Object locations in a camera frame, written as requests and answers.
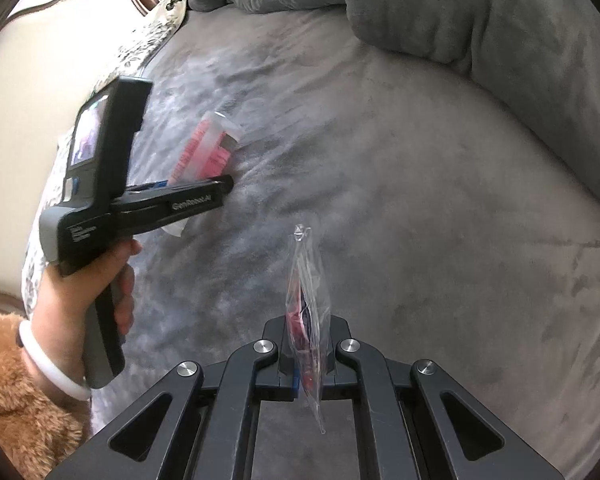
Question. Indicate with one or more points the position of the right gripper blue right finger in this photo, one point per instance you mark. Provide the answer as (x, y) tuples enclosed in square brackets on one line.
[(414, 421)]

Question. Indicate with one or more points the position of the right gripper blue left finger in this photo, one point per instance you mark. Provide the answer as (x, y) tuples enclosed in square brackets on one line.
[(197, 422)]

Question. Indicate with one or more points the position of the small pink-label plastic bottle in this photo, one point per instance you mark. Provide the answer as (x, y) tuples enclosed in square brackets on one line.
[(208, 149)]

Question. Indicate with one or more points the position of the clear red-white plastic wrapper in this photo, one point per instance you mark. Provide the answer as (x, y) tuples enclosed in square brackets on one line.
[(308, 309)]

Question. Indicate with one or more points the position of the person's left hand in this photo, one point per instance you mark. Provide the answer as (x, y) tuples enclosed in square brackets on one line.
[(59, 317)]

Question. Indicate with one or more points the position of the brown fuzzy left sleeve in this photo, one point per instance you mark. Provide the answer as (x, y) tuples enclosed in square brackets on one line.
[(35, 433)]

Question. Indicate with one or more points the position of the grey plush bed blanket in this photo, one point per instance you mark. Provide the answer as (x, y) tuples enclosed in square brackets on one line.
[(447, 230)]

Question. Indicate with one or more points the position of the rolled dark grey duvet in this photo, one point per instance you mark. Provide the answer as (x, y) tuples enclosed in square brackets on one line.
[(541, 58)]

